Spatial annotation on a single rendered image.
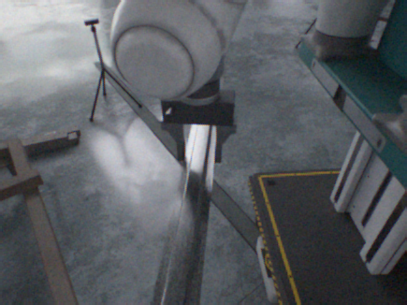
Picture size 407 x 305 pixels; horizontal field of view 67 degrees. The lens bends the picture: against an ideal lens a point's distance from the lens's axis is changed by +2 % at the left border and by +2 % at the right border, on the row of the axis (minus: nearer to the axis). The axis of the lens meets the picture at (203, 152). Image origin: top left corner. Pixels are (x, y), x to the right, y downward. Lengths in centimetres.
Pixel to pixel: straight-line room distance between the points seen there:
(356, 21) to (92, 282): 140
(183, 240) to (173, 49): 30
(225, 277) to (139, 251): 43
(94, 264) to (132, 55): 139
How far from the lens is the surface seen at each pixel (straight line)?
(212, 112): 54
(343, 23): 96
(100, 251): 162
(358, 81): 88
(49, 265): 129
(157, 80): 27
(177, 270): 45
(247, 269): 150
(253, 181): 139
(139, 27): 26
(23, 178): 156
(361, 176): 125
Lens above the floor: 131
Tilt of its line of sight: 40 degrees down
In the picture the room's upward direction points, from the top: 1 degrees counter-clockwise
